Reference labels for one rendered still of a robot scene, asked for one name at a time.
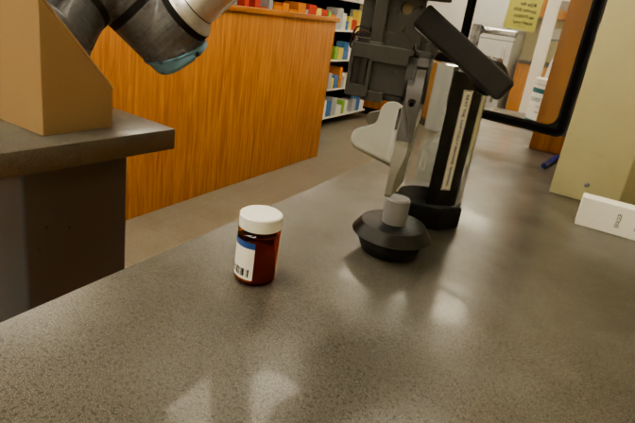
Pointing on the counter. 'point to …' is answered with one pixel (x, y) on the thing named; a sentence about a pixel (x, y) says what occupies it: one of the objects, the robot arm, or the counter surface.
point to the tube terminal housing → (606, 104)
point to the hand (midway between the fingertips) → (400, 177)
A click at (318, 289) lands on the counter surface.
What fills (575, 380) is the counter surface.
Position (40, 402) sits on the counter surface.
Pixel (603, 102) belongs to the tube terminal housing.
